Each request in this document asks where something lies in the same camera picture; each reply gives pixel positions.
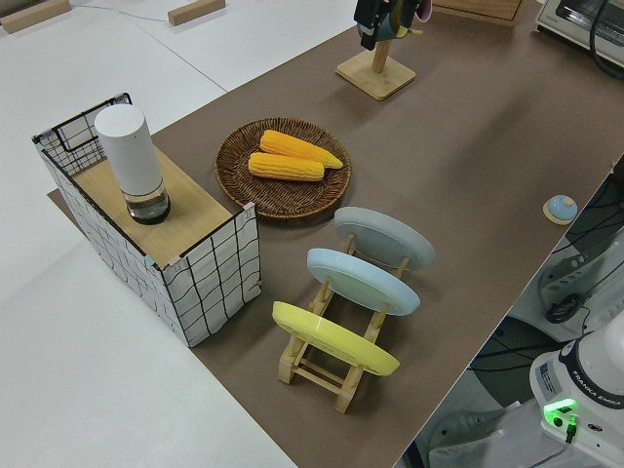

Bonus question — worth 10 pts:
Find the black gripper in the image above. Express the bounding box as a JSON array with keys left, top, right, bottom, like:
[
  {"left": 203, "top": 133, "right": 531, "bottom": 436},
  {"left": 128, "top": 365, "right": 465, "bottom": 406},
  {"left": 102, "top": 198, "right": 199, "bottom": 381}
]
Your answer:
[{"left": 354, "top": 0, "right": 391, "bottom": 51}]

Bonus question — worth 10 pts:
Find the light wooden drawer cabinet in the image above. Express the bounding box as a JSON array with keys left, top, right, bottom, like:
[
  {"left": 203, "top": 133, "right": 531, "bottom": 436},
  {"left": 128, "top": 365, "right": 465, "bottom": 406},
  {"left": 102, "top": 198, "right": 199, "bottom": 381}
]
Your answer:
[{"left": 431, "top": 0, "right": 527, "bottom": 26}]

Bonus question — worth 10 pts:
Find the dark blue mug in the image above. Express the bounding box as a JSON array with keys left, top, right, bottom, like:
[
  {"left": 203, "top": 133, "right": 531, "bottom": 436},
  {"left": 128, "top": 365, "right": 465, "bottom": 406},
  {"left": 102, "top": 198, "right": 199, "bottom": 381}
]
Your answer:
[{"left": 382, "top": 0, "right": 416, "bottom": 40}]

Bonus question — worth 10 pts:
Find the wooden mug tree stand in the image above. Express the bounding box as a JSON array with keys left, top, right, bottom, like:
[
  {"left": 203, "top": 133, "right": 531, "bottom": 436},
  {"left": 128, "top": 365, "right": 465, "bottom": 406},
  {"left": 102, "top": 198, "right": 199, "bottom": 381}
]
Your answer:
[{"left": 335, "top": 28, "right": 417, "bottom": 102}]

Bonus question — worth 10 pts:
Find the yellow corn cob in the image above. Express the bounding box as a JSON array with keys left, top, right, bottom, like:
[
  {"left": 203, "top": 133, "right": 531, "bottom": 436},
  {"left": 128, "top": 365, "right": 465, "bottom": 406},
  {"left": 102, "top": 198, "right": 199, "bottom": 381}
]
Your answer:
[
  {"left": 248, "top": 152, "right": 326, "bottom": 183},
  {"left": 258, "top": 129, "right": 345, "bottom": 171}
]

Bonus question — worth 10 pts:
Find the brown table mat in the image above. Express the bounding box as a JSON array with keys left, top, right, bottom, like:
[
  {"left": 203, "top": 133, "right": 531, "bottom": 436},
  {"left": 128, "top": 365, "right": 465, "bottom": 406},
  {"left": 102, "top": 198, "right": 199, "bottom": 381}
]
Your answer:
[{"left": 47, "top": 0, "right": 624, "bottom": 468}]

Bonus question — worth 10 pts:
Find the plain wooden block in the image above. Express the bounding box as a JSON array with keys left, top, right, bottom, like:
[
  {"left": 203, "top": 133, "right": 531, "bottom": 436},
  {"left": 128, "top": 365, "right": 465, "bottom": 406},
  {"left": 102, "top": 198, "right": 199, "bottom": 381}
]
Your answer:
[
  {"left": 0, "top": 0, "right": 73, "bottom": 35},
  {"left": 167, "top": 0, "right": 227, "bottom": 26}
]

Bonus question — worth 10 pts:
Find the brown wicker basket tray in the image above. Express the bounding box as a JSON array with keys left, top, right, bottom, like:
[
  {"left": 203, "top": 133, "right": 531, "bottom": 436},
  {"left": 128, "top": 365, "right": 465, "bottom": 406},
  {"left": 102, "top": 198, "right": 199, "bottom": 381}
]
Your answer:
[{"left": 214, "top": 116, "right": 353, "bottom": 220}]

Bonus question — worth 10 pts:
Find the white toaster oven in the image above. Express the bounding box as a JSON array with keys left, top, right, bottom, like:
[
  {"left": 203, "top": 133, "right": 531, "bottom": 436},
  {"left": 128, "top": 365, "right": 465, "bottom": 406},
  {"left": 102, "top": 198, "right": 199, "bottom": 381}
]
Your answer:
[{"left": 531, "top": 0, "right": 624, "bottom": 54}]

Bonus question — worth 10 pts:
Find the grey plate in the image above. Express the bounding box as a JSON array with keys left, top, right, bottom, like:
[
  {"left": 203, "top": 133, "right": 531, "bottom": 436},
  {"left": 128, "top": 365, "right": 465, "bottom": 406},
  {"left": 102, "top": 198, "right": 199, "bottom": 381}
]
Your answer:
[{"left": 333, "top": 206, "right": 436, "bottom": 273}]

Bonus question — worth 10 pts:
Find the light blue plate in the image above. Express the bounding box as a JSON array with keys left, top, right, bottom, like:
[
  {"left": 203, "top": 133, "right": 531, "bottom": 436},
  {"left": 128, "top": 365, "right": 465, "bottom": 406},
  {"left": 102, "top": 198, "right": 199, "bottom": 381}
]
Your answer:
[{"left": 306, "top": 248, "right": 421, "bottom": 318}]

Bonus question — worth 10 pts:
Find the yellow plate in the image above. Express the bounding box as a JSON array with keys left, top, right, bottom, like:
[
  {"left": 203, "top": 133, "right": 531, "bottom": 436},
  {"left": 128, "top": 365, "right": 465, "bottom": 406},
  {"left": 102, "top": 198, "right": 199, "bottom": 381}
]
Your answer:
[{"left": 271, "top": 300, "right": 402, "bottom": 376}]

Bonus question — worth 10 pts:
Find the wooden plate rack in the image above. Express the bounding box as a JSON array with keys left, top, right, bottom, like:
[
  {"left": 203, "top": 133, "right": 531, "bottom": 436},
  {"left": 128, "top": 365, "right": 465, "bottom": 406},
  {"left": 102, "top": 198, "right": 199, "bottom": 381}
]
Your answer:
[{"left": 278, "top": 233, "right": 410, "bottom": 414}]

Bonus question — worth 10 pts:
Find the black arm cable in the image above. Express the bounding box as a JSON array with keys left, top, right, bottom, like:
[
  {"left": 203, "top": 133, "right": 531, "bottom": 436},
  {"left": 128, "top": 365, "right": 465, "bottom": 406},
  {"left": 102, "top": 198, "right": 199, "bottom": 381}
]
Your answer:
[{"left": 587, "top": 0, "right": 624, "bottom": 80}]

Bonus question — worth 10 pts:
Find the wire grid shelf wooden top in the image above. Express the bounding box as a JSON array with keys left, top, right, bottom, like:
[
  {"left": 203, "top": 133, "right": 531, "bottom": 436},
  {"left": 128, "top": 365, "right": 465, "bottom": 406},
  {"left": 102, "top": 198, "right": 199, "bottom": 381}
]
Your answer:
[{"left": 31, "top": 91, "right": 262, "bottom": 348}]

